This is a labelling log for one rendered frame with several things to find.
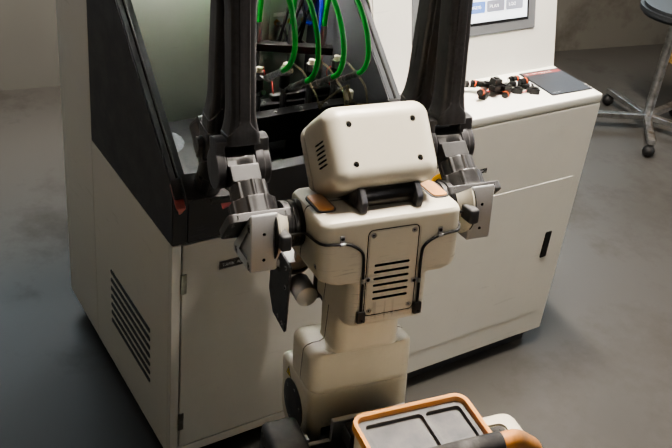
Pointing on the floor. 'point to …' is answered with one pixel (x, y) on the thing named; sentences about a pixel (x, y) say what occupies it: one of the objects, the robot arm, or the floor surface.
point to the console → (483, 301)
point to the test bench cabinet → (142, 305)
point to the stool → (657, 5)
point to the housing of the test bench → (76, 121)
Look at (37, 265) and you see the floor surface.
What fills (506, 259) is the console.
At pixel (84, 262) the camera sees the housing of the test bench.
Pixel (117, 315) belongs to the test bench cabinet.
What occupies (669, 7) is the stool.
